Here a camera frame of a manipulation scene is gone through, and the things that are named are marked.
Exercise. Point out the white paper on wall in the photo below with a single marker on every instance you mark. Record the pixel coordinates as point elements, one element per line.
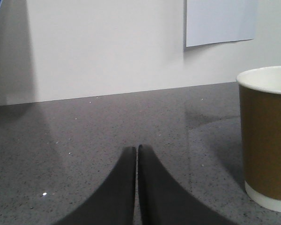
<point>219,21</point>

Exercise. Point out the brown paper cup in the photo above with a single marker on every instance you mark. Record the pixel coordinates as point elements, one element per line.
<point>260,109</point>

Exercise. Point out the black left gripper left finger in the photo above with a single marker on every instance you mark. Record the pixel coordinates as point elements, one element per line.
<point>113,202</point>

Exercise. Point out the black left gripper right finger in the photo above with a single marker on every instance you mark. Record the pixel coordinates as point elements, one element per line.
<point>163,201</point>

